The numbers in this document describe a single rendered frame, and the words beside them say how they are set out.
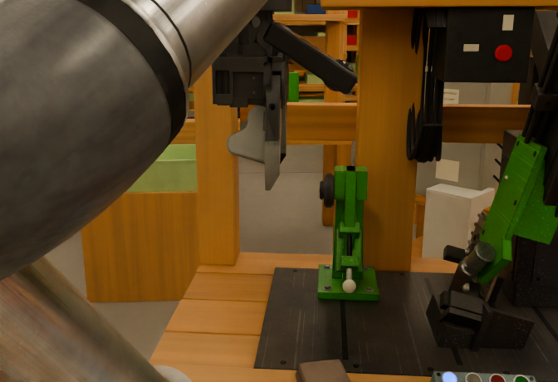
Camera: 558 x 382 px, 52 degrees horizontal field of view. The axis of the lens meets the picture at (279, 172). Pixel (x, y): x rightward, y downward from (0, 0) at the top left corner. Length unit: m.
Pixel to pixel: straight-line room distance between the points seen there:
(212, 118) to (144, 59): 1.12
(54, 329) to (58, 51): 0.23
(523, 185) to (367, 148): 0.44
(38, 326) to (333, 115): 1.12
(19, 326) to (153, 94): 0.20
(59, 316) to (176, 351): 0.72
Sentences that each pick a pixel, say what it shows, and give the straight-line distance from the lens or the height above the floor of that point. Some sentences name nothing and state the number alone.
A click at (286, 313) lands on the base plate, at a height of 0.90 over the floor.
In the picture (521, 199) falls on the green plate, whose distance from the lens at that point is 1.04.
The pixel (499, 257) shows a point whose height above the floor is 1.08.
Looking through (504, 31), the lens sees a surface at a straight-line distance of 1.27.
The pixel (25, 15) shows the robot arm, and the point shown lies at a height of 1.47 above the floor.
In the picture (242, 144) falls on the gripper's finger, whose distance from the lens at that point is 0.63.
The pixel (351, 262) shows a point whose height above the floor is 0.99.
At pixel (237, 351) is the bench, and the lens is 1.11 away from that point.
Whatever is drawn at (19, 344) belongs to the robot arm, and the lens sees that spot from 0.40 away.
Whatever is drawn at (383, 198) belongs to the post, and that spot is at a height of 1.06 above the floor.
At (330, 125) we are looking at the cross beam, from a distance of 1.43.
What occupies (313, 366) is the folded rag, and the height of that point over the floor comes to 0.93.
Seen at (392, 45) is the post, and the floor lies 1.42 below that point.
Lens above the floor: 1.46
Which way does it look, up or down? 14 degrees down
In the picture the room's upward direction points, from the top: straight up
